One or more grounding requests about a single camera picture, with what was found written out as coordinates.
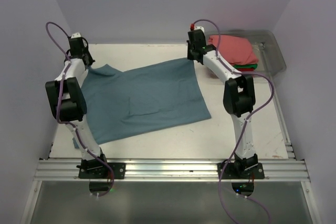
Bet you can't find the blue t-shirt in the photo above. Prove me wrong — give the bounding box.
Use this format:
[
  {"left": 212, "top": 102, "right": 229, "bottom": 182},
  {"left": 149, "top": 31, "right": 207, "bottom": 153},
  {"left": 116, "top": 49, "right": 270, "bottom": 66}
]
[{"left": 81, "top": 58, "right": 211, "bottom": 145}]

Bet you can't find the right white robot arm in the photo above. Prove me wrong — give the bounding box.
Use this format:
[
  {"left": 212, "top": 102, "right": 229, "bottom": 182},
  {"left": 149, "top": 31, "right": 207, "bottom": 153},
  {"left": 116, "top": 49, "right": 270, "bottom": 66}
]
[{"left": 187, "top": 28, "right": 258, "bottom": 179}]

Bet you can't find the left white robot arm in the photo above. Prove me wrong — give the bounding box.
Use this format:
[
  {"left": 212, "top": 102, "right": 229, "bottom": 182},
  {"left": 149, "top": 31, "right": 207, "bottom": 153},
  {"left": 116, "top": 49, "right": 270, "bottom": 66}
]
[{"left": 45, "top": 33, "right": 111, "bottom": 179}]

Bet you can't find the folded pink t-shirt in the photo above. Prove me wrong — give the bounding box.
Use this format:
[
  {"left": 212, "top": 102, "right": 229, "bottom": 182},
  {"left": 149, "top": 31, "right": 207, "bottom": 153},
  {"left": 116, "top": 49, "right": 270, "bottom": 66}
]
[{"left": 208, "top": 35, "right": 259, "bottom": 66}]

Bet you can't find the folded red t-shirt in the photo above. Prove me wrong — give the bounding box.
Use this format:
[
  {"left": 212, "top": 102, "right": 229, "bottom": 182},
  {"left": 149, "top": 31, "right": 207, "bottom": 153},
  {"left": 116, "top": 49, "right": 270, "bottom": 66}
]
[{"left": 236, "top": 68, "right": 255, "bottom": 72}]

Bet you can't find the folded green t-shirt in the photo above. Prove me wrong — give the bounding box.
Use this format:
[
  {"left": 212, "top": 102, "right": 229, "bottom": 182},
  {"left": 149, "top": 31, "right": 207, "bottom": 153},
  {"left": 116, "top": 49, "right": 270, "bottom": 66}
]
[{"left": 233, "top": 63, "right": 258, "bottom": 71}]

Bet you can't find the clear plastic bin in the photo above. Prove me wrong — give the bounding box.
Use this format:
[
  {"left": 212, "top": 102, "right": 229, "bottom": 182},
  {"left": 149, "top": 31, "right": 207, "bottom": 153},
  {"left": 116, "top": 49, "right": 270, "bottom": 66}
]
[{"left": 220, "top": 29, "right": 287, "bottom": 77}]

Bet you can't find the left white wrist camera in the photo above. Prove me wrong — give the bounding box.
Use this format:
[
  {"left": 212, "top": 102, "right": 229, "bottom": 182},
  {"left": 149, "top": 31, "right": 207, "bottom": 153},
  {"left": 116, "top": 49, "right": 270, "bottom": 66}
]
[{"left": 70, "top": 33, "right": 82, "bottom": 39}]

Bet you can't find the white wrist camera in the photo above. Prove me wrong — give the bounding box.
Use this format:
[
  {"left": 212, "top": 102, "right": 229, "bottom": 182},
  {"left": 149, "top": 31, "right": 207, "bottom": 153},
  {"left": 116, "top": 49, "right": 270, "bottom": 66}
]
[
  {"left": 190, "top": 24, "right": 205, "bottom": 32},
  {"left": 70, "top": 33, "right": 82, "bottom": 39}
]

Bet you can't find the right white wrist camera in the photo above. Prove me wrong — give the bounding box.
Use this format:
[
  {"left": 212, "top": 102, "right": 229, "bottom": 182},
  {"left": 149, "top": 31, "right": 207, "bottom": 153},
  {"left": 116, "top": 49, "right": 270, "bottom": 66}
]
[{"left": 190, "top": 24, "right": 205, "bottom": 32}]

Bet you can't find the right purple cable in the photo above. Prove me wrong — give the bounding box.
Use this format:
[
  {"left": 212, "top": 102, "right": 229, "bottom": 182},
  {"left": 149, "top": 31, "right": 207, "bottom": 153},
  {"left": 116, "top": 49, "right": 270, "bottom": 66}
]
[{"left": 193, "top": 19, "right": 275, "bottom": 224}]

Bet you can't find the purple cable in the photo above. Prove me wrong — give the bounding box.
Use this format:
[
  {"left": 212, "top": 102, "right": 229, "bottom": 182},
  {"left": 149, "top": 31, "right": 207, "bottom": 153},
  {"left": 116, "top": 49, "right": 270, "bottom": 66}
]
[
  {"left": 193, "top": 19, "right": 275, "bottom": 224},
  {"left": 46, "top": 22, "right": 116, "bottom": 197}
]

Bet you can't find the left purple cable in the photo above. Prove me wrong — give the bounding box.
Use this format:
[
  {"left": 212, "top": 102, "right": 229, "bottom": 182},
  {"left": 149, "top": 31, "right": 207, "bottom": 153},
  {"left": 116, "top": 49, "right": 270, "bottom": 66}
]
[{"left": 46, "top": 22, "right": 116, "bottom": 197}]

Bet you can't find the aluminium mounting rail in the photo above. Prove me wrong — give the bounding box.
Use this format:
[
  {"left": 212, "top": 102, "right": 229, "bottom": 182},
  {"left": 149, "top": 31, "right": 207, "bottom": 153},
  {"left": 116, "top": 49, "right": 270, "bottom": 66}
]
[{"left": 34, "top": 159, "right": 310, "bottom": 182}]

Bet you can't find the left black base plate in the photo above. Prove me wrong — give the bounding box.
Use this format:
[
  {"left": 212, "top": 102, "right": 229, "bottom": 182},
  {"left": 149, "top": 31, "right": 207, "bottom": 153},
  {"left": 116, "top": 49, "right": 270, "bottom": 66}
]
[{"left": 76, "top": 162, "right": 126, "bottom": 179}]

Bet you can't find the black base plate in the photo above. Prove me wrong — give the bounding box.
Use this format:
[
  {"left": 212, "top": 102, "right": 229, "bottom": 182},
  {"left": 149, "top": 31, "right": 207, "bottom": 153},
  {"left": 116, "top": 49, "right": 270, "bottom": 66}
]
[
  {"left": 76, "top": 162, "right": 126, "bottom": 179},
  {"left": 217, "top": 162, "right": 265, "bottom": 179}
]

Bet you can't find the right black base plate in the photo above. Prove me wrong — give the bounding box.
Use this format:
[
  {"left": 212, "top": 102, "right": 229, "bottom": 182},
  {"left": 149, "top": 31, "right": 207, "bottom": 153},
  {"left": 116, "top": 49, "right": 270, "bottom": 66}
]
[{"left": 217, "top": 162, "right": 265, "bottom": 179}]

